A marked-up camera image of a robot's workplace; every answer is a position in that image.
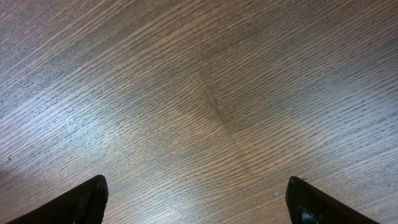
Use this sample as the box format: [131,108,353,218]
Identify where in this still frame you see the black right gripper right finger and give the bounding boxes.
[285,176,378,224]

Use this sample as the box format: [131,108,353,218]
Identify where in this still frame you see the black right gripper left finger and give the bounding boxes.
[9,175,109,224]

